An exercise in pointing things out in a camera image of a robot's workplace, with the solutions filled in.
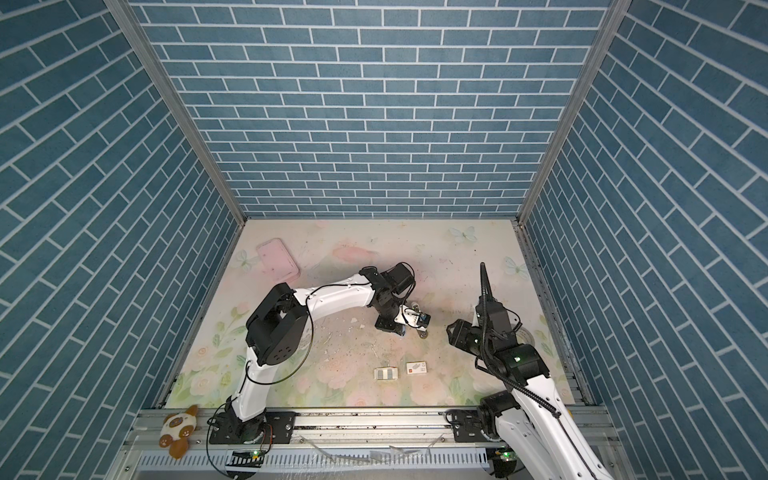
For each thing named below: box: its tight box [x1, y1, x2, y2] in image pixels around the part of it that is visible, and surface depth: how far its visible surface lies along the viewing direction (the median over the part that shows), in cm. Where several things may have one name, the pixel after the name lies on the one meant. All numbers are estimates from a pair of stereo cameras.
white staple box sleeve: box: [406, 361, 428, 375], surface depth 84 cm
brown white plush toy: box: [159, 404, 198, 460], surface depth 72 cm
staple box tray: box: [373, 366, 398, 380], surface depth 84 cm
